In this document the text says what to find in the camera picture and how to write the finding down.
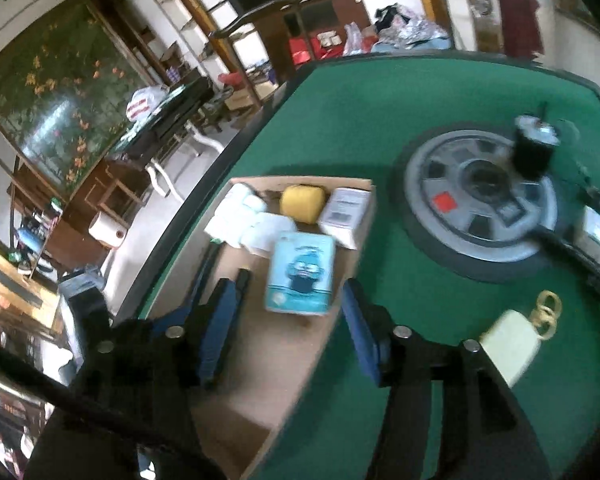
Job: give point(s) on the cardboard box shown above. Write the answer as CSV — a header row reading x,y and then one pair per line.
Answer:
x,y
260,410

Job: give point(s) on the wooden cabinet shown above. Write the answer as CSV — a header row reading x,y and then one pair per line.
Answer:
x,y
79,200

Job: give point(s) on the teal card packet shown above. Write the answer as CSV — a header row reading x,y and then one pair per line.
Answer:
x,y
300,275

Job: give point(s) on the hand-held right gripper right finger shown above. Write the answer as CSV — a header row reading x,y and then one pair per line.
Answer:
x,y
360,330

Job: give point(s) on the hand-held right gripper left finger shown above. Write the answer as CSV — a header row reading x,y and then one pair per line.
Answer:
x,y
219,330

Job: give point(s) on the round grey table panel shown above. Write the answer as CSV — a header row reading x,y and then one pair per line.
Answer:
x,y
430,180

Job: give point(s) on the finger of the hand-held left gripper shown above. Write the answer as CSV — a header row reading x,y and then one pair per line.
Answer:
x,y
199,280

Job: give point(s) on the red bag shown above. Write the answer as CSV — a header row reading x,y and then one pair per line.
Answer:
x,y
300,50

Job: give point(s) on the white charger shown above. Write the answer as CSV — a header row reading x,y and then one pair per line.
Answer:
x,y
270,232

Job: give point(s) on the dark wooden chair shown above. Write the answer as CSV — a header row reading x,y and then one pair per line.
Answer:
x,y
275,35

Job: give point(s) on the cream plastic case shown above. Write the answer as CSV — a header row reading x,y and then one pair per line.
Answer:
x,y
510,347

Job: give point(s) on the small white grey box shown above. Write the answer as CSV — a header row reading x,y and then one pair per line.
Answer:
x,y
345,212

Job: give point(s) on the black rod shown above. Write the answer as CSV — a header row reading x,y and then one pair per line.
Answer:
x,y
575,255

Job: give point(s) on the black cylinder motor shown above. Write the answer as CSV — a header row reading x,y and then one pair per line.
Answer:
x,y
532,152

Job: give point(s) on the white striped plastic bag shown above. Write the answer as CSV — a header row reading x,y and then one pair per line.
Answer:
x,y
144,100

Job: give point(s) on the white paper roll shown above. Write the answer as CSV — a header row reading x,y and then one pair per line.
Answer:
x,y
104,227

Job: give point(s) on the light wooden chair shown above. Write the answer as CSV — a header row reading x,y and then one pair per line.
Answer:
x,y
482,25

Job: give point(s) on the wooden shelf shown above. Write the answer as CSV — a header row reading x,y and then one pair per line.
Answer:
x,y
194,0

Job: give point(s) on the yellow tape roll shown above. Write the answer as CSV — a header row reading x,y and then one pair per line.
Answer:
x,y
304,204

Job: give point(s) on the pink plastic bag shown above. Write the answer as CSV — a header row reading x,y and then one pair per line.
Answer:
x,y
356,40

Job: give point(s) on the dark red cloth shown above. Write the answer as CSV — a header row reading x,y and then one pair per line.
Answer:
x,y
517,10

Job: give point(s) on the silver plastic bags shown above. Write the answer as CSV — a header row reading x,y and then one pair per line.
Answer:
x,y
410,30

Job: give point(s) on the large flower painting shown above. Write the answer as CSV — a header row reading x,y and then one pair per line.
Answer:
x,y
54,100

